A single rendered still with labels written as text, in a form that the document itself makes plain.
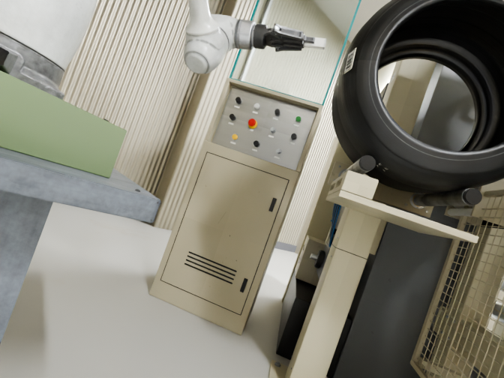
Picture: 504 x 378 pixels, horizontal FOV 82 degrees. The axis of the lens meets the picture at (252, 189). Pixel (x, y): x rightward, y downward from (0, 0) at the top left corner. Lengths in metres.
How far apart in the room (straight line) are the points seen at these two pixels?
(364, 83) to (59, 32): 0.70
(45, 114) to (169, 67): 3.10
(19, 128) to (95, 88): 2.85
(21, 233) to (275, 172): 1.18
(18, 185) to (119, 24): 3.15
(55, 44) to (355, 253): 1.11
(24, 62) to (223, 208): 1.14
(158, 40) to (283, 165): 2.41
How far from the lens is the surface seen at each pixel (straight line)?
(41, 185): 0.45
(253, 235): 1.53
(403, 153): 0.87
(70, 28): 0.66
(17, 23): 0.63
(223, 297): 1.62
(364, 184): 0.86
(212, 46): 0.95
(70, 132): 0.54
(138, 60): 3.50
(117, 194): 0.47
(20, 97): 0.54
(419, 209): 1.27
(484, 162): 0.94
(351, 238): 1.23
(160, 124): 3.51
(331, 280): 1.25
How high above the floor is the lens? 0.71
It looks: 1 degrees up
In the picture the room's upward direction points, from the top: 20 degrees clockwise
